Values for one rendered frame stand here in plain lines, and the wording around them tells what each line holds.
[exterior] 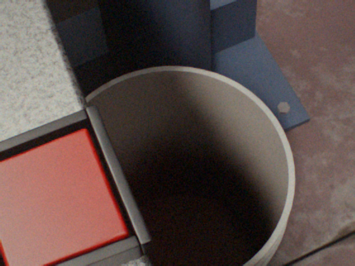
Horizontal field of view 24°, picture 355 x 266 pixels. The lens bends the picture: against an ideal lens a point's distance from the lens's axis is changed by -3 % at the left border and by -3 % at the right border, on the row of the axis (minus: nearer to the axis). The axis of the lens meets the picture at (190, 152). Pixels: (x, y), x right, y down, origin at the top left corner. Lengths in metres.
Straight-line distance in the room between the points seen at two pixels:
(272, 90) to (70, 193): 1.09
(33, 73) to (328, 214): 0.99
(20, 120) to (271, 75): 1.08
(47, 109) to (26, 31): 0.05
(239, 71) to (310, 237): 0.32
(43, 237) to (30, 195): 0.02
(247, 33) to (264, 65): 0.06
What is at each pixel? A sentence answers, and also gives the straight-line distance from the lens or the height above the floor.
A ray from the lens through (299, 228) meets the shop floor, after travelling 1.38.
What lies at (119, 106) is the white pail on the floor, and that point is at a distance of 1.11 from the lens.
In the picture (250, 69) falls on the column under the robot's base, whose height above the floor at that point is 0.01.
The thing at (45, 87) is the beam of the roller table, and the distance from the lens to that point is 0.44.
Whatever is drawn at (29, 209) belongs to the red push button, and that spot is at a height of 0.93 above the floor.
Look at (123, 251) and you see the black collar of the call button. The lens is 0.38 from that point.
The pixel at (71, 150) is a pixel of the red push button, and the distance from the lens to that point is 0.41.
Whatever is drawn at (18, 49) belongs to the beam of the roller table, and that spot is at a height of 0.91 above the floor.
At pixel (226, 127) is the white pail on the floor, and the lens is 1.15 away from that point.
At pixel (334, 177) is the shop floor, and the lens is 1.42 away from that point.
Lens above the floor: 1.29
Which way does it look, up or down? 65 degrees down
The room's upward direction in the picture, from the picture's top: 4 degrees counter-clockwise
